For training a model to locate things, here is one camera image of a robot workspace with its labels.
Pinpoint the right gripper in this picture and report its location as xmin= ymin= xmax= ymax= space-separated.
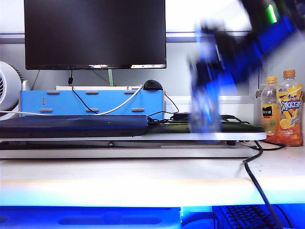
xmin=188 ymin=20 xmax=241 ymax=91

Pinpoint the orange juice bottle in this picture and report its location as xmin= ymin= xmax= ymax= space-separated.
xmin=260 ymin=76 xmax=279 ymax=136

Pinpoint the iced tea bottle yellow label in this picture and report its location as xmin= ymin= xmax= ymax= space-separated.
xmin=276 ymin=69 xmax=305 ymax=147

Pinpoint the dark blue closed laptop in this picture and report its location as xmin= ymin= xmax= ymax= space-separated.
xmin=0 ymin=114 xmax=149 ymax=138

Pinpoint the black power adapter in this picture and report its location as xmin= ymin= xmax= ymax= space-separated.
xmin=173 ymin=112 xmax=235 ymax=121

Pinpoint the black green snake mouse pad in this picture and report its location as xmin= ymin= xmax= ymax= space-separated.
xmin=147 ymin=121 xmax=265 ymax=134

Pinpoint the black computer mouse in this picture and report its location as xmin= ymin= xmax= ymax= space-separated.
xmin=142 ymin=80 xmax=164 ymax=91

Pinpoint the white desk riser platform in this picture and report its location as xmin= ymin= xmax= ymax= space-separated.
xmin=0 ymin=132 xmax=267 ymax=159

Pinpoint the black computer monitor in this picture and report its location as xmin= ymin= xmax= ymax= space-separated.
xmin=23 ymin=0 xmax=167 ymax=71

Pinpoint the black keyboard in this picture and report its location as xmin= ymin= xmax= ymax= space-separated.
xmin=220 ymin=204 xmax=286 ymax=229

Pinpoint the blue wooden organiser box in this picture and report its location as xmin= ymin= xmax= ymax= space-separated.
xmin=20 ymin=85 xmax=166 ymax=120

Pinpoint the white desk fan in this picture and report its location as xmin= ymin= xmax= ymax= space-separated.
xmin=0 ymin=61 xmax=31 ymax=120

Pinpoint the grey partition frame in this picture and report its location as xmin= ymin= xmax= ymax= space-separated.
xmin=0 ymin=31 xmax=305 ymax=105

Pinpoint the thin black cable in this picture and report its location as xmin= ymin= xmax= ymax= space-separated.
xmin=31 ymin=70 xmax=41 ymax=91
xmin=146 ymin=92 xmax=286 ymax=151

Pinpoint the thick black cable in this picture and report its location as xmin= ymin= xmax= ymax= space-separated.
xmin=220 ymin=114 xmax=284 ymax=229

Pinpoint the black monitor cable with ferrite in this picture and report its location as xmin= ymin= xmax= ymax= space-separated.
xmin=68 ymin=70 xmax=96 ymax=115

